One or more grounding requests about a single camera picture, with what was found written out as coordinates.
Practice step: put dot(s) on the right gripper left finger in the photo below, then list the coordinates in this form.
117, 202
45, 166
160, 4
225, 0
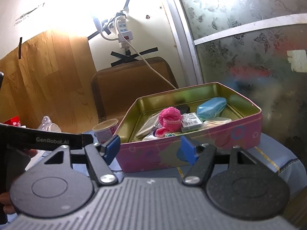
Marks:
52, 189

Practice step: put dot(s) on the yellow card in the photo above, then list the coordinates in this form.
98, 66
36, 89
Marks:
190, 122

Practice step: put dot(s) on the cotton swab bag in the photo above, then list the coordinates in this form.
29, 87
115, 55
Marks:
215, 122

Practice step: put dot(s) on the red snack box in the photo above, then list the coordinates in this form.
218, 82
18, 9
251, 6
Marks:
15, 121

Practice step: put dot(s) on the blue glasses case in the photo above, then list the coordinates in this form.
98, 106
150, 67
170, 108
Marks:
211, 108

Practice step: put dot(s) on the paper cups in plastic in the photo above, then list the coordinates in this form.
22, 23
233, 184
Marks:
48, 125

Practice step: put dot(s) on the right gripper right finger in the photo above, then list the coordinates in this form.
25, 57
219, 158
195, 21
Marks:
235, 182

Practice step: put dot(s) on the pink fluffy toy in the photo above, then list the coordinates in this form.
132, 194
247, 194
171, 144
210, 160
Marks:
170, 121

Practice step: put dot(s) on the white power strip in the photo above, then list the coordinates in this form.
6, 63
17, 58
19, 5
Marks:
124, 34

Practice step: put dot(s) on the alcohol wipes pack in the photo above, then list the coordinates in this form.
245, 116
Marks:
150, 137

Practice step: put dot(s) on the brown chair back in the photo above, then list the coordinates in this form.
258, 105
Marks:
115, 89

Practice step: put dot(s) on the pink tin box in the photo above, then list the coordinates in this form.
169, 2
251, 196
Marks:
239, 123

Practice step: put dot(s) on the person's left hand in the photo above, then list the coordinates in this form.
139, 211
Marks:
5, 200

